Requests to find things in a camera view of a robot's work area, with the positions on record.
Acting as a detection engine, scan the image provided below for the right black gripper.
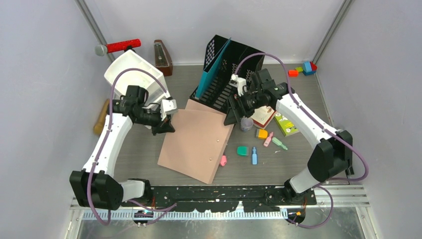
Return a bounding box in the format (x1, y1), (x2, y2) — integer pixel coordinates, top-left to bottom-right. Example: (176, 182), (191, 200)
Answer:
(224, 91), (264, 126)

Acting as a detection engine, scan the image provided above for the red brown book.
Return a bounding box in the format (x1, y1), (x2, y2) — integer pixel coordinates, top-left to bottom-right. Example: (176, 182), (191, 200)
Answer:
(250, 106), (276, 129)

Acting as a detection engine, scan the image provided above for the pink cardboard folder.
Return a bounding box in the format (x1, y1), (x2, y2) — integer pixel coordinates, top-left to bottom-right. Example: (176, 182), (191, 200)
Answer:
(158, 100), (233, 184)

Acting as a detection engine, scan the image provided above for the green illustrated book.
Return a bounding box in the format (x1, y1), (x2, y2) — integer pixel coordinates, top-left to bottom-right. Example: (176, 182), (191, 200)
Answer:
(274, 112), (299, 137)

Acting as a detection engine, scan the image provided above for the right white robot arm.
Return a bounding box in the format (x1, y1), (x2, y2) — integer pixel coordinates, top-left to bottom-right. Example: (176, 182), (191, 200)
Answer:
(223, 69), (353, 205)

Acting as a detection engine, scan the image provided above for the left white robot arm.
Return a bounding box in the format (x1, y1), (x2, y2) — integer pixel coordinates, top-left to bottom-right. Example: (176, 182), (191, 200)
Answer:
(70, 85), (176, 210)

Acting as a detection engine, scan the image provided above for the clear jar of pins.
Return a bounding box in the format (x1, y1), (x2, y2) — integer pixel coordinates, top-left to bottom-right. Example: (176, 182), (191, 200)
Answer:
(240, 117), (254, 132)

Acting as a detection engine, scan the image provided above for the orange eraser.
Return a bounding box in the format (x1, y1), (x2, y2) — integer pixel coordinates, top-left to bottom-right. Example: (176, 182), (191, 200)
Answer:
(256, 128), (269, 139)

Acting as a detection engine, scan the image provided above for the green eraser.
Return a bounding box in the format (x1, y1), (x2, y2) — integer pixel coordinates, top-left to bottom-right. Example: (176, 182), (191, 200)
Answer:
(236, 146), (249, 156)

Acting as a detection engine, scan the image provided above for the teal folder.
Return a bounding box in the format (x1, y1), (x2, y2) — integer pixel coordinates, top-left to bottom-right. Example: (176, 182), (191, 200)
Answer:
(195, 35), (231, 99)

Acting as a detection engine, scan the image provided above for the black mesh file organizer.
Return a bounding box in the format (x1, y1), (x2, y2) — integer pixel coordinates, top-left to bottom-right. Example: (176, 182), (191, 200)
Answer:
(190, 40), (264, 113)

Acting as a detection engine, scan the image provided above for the orange toy block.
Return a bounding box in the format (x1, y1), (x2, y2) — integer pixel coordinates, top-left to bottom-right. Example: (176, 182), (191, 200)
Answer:
(288, 70), (299, 77)

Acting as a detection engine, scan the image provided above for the brown wooden metronome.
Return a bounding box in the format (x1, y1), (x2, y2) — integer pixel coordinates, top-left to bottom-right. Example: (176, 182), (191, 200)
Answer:
(154, 39), (173, 77)

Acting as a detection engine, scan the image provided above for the blue red toy block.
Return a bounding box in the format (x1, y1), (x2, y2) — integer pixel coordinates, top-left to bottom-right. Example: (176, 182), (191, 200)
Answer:
(302, 61), (317, 76)

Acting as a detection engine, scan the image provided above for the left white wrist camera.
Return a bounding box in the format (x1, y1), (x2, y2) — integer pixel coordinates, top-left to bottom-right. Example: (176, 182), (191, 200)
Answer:
(160, 99), (178, 121)

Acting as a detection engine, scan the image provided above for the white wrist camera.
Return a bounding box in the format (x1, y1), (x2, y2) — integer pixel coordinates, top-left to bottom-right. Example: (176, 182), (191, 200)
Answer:
(160, 99), (178, 121)
(229, 74), (247, 97)

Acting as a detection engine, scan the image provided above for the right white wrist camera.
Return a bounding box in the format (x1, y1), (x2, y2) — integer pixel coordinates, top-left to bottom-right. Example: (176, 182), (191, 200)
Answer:
(229, 74), (247, 97)

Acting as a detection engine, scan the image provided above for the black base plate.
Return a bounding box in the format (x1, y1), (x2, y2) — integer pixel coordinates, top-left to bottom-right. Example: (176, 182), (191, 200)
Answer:
(134, 185), (317, 213)

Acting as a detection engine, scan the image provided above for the red handled microphone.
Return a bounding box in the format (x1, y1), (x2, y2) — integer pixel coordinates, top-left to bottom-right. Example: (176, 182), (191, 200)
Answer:
(94, 39), (142, 56)

